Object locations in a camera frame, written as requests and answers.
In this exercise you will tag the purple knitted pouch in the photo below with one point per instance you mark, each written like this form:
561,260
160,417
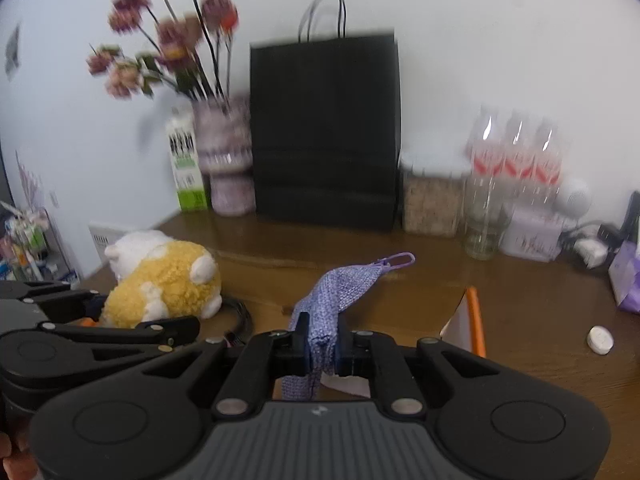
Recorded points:
330,300

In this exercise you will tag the small white bottle cap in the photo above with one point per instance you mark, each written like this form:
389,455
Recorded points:
600,340

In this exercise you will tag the orange cardboard box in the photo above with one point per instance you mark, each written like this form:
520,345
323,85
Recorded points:
475,320

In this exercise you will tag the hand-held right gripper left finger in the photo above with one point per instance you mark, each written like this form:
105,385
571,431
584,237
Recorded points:
302,345

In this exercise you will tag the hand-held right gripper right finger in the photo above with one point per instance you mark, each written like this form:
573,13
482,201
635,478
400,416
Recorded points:
344,347

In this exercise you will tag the person's left hand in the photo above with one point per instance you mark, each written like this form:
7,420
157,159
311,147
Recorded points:
12,465

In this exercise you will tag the clear glass jar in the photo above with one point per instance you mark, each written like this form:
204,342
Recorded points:
485,230

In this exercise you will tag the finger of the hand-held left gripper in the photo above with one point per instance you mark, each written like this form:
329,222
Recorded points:
60,302
165,332

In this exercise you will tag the wooden desktop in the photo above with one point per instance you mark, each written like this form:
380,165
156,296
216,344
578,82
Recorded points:
525,310

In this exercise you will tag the lavender tin box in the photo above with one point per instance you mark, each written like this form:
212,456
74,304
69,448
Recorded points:
532,235

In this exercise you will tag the purple wall decal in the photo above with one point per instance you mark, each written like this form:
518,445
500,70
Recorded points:
30,185

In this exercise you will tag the clear container of seeds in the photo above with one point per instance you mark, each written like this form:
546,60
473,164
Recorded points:
432,200

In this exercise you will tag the black paper bag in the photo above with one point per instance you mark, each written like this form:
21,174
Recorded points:
325,135

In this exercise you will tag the purple marbled vase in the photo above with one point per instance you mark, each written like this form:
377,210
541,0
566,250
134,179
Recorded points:
225,160

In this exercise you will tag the white round speaker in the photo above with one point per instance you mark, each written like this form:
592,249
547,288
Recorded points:
575,197

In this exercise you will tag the wall picture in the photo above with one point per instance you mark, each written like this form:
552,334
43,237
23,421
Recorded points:
13,52

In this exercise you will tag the white and green milk carton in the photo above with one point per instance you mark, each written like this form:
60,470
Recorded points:
187,170

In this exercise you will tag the dried rose bouquet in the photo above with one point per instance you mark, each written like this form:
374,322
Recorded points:
175,35

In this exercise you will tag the purple tissue pack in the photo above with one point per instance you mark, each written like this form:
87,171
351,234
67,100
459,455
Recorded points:
627,280

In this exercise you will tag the white wall switch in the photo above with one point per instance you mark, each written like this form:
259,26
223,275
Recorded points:
54,199

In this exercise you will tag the yellow and white plush toy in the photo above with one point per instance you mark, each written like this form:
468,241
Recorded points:
165,280

